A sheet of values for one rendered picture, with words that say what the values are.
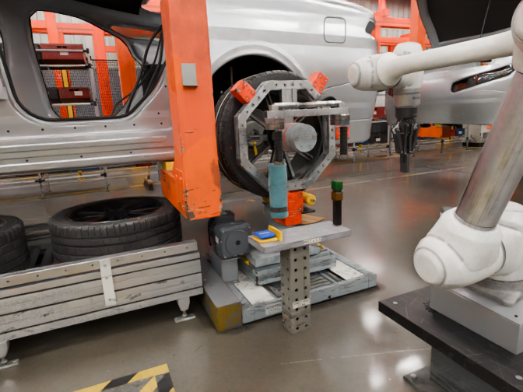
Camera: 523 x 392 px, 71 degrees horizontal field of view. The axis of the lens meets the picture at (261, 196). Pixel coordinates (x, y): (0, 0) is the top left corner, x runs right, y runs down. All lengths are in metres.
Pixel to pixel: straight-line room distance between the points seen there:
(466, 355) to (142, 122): 1.76
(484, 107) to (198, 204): 3.11
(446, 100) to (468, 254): 3.23
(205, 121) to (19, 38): 2.54
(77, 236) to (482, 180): 1.60
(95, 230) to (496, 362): 1.57
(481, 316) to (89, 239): 1.56
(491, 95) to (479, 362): 3.18
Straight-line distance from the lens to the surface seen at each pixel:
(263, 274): 1.96
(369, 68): 1.25
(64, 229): 1.93
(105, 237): 1.85
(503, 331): 1.27
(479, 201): 1.03
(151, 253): 1.76
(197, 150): 1.62
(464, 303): 1.32
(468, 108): 4.13
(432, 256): 1.07
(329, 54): 2.56
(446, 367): 1.48
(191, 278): 1.84
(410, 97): 1.39
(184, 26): 1.65
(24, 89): 3.87
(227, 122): 1.80
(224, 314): 1.76
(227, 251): 1.94
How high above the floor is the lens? 0.97
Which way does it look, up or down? 12 degrees down
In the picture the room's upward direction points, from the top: 3 degrees counter-clockwise
